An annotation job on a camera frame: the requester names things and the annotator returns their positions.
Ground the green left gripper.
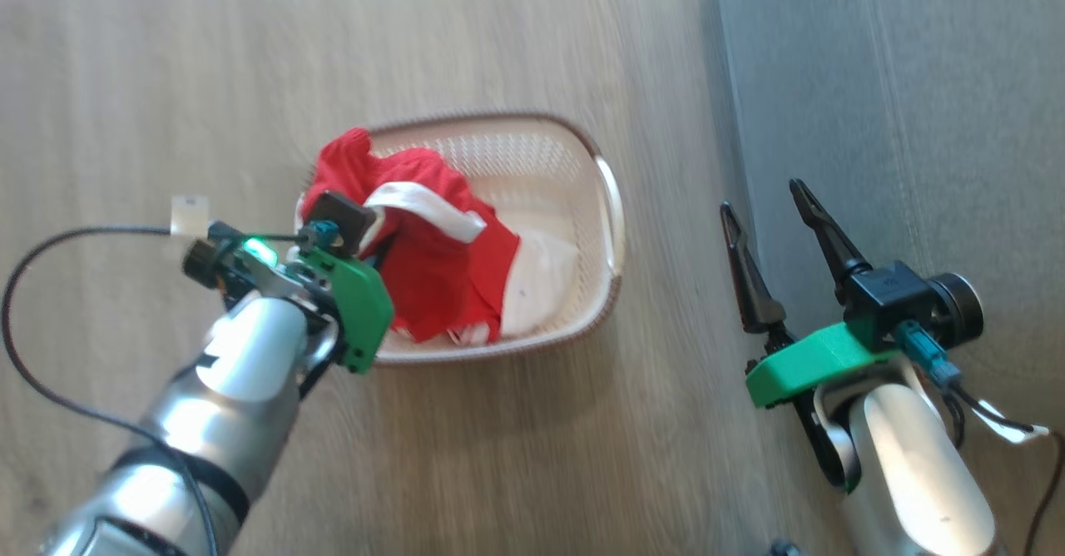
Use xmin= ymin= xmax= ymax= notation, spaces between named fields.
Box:
xmin=290 ymin=248 xmax=396 ymax=375

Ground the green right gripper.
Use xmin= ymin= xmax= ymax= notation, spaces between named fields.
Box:
xmin=720 ymin=178 xmax=901 ymax=410

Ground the red and white garment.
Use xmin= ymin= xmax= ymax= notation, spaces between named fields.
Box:
xmin=295 ymin=127 xmax=580 ymax=347

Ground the beige perforated laundry basket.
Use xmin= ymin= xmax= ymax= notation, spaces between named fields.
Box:
xmin=295 ymin=111 xmax=627 ymax=365

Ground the grey and yellow sofa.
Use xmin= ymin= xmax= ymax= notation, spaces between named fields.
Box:
xmin=711 ymin=0 xmax=1065 ymax=556

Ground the white cable label tag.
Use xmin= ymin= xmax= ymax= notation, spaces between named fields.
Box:
xmin=978 ymin=400 xmax=1051 ymax=445
xmin=171 ymin=196 xmax=211 ymax=238

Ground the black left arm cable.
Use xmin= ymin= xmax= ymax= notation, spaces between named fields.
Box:
xmin=0 ymin=223 xmax=219 ymax=556

